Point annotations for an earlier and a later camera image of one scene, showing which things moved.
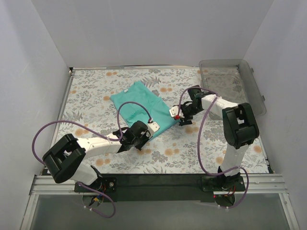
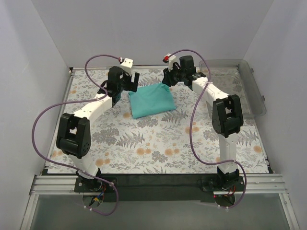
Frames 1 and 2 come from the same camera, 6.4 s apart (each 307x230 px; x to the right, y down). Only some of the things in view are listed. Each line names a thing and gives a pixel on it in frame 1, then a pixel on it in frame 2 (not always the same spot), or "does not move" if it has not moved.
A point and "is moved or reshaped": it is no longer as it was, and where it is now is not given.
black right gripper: x=184 y=115 -> x=171 y=76
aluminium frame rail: x=254 y=184 does not move
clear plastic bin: x=232 y=80 does not move
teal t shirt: x=157 y=110 is moved or reshaped
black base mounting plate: x=159 y=188 does not move
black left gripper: x=146 y=137 -> x=130 y=81
